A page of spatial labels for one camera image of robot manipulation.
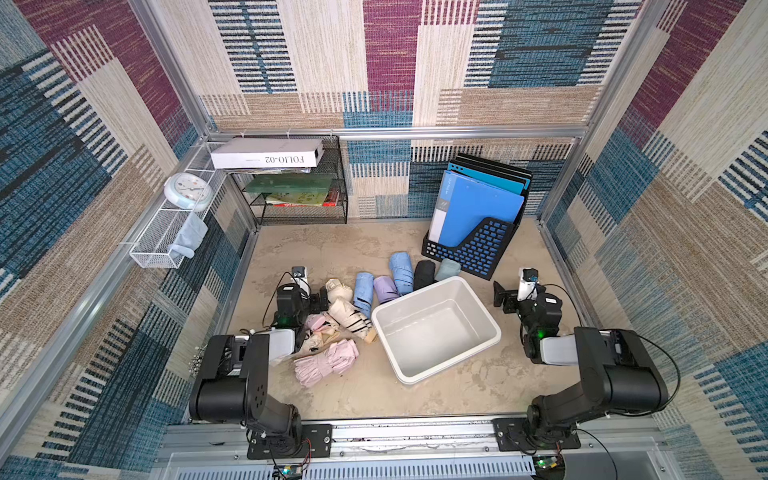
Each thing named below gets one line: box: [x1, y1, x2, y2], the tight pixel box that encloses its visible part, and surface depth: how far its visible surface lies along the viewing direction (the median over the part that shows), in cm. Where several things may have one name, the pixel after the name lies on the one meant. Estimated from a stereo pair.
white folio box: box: [210, 138, 325, 169], surface depth 81 cm
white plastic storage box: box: [372, 276, 502, 385], surface depth 89 cm
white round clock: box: [164, 172, 213, 212], surface depth 76 cm
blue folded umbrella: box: [389, 251, 415, 296], surface depth 104 cm
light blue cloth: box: [168, 211, 209, 259], surface depth 70 cm
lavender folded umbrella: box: [374, 276, 400, 304], surface depth 101 cm
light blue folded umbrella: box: [354, 272, 375, 318], surface depth 99 cm
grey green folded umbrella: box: [434, 258, 461, 281], surface depth 105 cm
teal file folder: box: [447, 162, 531, 194], surface depth 91 cm
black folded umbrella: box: [414, 260, 437, 290], surface depth 105 cm
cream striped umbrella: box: [326, 298, 377, 343], surface depth 90 cm
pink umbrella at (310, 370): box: [294, 339, 359, 388], surface depth 83 cm
